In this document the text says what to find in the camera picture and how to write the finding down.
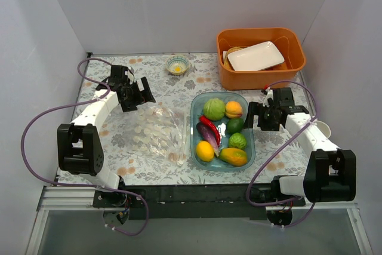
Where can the aluminium frame rail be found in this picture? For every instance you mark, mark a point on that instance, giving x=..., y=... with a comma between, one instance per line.
x=67, y=198

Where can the clear zip top bag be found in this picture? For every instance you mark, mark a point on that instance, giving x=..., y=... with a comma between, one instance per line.
x=158, y=131

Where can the floral table mat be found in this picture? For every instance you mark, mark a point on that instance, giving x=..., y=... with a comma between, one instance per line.
x=273, y=154

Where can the light green bumpy fruit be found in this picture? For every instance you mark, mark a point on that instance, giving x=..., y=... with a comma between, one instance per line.
x=237, y=140

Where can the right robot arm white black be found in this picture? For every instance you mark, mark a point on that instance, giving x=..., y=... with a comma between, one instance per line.
x=330, y=174

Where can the red chili pepper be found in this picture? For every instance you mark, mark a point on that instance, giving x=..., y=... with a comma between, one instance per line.
x=212, y=127

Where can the small patterned bowl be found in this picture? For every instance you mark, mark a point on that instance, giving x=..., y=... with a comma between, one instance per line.
x=177, y=64

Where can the yellow lemon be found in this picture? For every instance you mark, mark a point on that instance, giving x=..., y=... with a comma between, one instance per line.
x=204, y=151

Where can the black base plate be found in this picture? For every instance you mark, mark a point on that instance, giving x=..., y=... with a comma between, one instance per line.
x=192, y=201

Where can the green cabbage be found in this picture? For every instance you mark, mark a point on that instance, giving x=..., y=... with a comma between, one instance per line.
x=214, y=109

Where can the white rectangular plate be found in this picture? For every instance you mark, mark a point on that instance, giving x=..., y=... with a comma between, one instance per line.
x=261, y=56

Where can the white cup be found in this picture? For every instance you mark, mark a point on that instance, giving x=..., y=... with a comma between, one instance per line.
x=324, y=128

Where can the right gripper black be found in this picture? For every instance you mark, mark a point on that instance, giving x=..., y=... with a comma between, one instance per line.
x=259, y=116

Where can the orange peach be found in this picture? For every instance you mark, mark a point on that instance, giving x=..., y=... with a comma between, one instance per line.
x=233, y=110

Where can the dark green lime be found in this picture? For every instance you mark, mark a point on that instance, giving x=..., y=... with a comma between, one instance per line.
x=234, y=125

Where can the orange plastic bin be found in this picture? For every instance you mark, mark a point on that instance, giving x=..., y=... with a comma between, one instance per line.
x=285, y=40

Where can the purple eggplant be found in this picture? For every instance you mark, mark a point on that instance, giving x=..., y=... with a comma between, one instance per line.
x=208, y=135

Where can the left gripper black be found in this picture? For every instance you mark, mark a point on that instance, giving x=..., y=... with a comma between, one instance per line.
x=138, y=95

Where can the orange green mango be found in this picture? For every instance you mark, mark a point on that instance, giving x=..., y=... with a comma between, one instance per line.
x=234, y=156

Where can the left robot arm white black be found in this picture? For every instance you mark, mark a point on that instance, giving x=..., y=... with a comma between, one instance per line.
x=79, y=147

